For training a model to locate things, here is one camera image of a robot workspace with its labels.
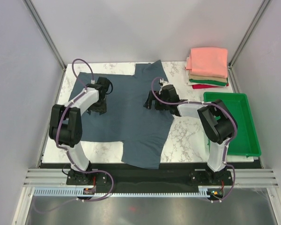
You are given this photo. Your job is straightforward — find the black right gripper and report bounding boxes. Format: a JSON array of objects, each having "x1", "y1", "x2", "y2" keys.
[{"x1": 144, "y1": 90, "x2": 170, "y2": 111}]

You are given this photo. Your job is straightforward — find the blue-grey t-shirt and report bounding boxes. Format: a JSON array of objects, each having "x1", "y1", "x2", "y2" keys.
[{"x1": 81, "y1": 60, "x2": 174, "y2": 169}]

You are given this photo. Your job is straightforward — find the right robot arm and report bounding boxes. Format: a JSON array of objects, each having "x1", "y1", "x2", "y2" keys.
[{"x1": 144, "y1": 84, "x2": 237, "y2": 185}]

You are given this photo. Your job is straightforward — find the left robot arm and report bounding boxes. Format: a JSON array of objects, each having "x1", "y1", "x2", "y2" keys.
[{"x1": 49, "y1": 77, "x2": 113, "y2": 184}]

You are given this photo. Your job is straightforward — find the folded green t-shirt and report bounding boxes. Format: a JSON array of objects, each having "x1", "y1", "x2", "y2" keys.
[{"x1": 189, "y1": 79, "x2": 229, "y2": 87}]

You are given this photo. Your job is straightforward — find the folded red t-shirt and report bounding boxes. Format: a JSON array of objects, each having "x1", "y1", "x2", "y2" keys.
[{"x1": 191, "y1": 84, "x2": 229, "y2": 90}]

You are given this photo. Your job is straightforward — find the folded beige t-shirt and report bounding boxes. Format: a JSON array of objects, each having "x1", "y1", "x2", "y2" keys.
[{"x1": 188, "y1": 72, "x2": 228, "y2": 82}]

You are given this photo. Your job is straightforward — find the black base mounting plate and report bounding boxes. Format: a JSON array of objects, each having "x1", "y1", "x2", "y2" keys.
[{"x1": 65, "y1": 163, "x2": 233, "y2": 186}]

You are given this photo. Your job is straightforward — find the folded salmon pink t-shirt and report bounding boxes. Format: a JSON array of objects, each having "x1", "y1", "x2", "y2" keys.
[{"x1": 185, "y1": 47, "x2": 228, "y2": 78}]

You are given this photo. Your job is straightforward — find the green plastic tray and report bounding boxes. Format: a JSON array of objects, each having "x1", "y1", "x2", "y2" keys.
[{"x1": 203, "y1": 92, "x2": 261, "y2": 157}]

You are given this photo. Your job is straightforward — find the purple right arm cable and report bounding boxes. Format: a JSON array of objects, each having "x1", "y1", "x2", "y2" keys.
[{"x1": 152, "y1": 77, "x2": 238, "y2": 165}]

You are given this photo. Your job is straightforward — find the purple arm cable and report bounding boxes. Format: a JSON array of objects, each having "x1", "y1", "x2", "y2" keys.
[
  {"x1": 55, "y1": 58, "x2": 96, "y2": 169},
  {"x1": 152, "y1": 77, "x2": 238, "y2": 165}
]

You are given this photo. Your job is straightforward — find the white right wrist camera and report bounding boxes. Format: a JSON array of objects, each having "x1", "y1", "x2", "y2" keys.
[{"x1": 158, "y1": 78, "x2": 167, "y2": 87}]

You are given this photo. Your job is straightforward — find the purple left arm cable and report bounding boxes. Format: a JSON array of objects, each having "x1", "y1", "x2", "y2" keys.
[{"x1": 55, "y1": 58, "x2": 96, "y2": 169}]

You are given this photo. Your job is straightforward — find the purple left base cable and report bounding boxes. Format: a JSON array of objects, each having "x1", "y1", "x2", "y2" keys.
[{"x1": 32, "y1": 169, "x2": 115, "y2": 214}]

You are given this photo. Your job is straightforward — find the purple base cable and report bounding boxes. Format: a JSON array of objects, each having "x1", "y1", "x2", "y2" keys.
[
  {"x1": 207, "y1": 164, "x2": 236, "y2": 203},
  {"x1": 32, "y1": 169, "x2": 115, "y2": 214}
]

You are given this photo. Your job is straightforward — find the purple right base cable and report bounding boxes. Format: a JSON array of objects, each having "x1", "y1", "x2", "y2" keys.
[{"x1": 207, "y1": 164, "x2": 236, "y2": 203}]

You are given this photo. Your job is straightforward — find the white slotted cable duct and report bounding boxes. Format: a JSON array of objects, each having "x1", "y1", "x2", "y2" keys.
[{"x1": 33, "y1": 187, "x2": 210, "y2": 198}]

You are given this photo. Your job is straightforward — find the left aluminium frame post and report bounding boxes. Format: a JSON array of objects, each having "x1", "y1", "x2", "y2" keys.
[{"x1": 23, "y1": 0, "x2": 67, "y2": 71}]

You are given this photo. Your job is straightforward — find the aluminium frame post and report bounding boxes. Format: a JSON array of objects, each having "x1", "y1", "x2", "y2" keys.
[
  {"x1": 23, "y1": 0, "x2": 67, "y2": 71},
  {"x1": 229, "y1": 0, "x2": 272, "y2": 69}
]

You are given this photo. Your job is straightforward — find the right aluminium frame post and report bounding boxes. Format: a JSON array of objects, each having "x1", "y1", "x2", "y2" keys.
[{"x1": 229, "y1": 0, "x2": 272, "y2": 69}]

